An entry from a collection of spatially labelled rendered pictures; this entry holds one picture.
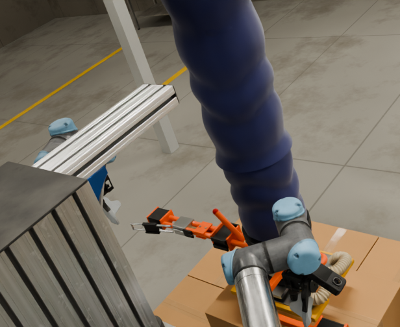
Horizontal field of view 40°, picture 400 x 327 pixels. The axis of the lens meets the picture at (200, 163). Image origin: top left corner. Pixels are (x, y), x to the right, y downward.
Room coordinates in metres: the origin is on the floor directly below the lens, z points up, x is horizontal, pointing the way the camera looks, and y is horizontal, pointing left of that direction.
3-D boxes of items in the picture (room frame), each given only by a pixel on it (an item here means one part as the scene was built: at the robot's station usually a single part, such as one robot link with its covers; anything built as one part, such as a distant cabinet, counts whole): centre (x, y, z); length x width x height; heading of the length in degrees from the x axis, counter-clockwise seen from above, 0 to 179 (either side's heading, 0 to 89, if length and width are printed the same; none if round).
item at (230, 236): (1.63, 0.00, 1.18); 0.10 x 0.08 x 0.06; 132
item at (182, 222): (1.79, 0.14, 1.18); 0.07 x 0.07 x 0.04; 42
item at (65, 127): (1.49, 0.34, 1.82); 0.09 x 0.08 x 0.11; 158
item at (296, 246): (0.96, -0.13, 1.59); 0.11 x 0.11 x 0.08; 84
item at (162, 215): (1.89, 0.23, 1.18); 0.08 x 0.07 x 0.05; 42
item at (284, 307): (1.38, -0.10, 1.08); 0.34 x 0.10 x 0.05; 42
